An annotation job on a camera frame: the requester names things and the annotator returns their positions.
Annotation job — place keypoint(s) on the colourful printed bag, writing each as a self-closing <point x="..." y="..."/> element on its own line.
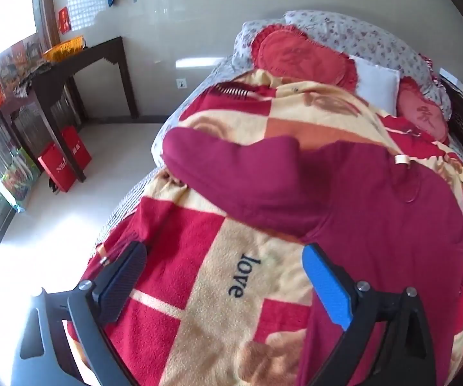
<point x="18" y="177"/>

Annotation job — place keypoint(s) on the small red frilled cushion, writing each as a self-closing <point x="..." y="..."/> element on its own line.
<point x="420" y="112"/>

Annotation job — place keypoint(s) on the orange plastic basket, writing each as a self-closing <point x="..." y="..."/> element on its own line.
<point x="64" y="48"/>

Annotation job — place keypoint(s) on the large red frilled cushion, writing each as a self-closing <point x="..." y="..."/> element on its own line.
<point x="295" y="56"/>

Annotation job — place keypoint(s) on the dark wooden side table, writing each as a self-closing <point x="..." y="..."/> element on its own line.
<point x="91" y="54"/>

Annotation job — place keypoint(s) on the maroon fleece garment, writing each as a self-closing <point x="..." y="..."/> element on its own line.
<point x="295" y="181"/>

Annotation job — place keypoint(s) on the red and cream printed blanket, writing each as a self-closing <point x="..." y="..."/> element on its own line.
<point x="199" y="249"/>

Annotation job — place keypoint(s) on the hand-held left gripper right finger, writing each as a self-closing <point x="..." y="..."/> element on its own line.
<point x="328" y="285"/>

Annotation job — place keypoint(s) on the red gift bag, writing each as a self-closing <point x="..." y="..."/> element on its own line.
<point x="60" y="169"/>
<point x="78" y="146"/>

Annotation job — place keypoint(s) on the white pillow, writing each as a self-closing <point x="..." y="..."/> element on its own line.
<point x="376" y="84"/>

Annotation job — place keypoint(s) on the floral pillow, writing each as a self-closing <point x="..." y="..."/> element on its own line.
<point x="368" y="36"/>

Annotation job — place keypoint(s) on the printed picture boxes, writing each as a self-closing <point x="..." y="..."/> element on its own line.
<point x="14" y="62"/>

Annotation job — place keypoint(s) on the wall socket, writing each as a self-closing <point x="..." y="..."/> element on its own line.
<point x="181" y="83"/>

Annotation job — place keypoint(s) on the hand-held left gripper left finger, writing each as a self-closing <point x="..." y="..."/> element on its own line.
<point x="122" y="275"/>

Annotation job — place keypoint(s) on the red paper sign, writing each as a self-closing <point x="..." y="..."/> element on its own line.
<point x="64" y="20"/>

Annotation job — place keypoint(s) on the white grid wall sheet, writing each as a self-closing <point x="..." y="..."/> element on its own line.
<point x="80" y="0"/>

